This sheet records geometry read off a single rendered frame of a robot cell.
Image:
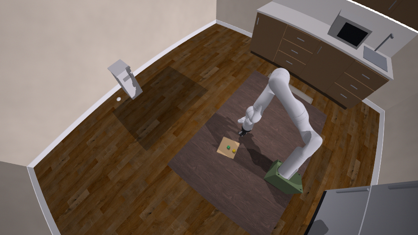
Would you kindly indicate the beige square mat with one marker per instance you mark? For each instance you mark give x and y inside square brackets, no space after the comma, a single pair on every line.
[224,150]

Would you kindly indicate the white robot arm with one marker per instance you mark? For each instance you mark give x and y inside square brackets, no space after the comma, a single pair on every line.
[278,85]

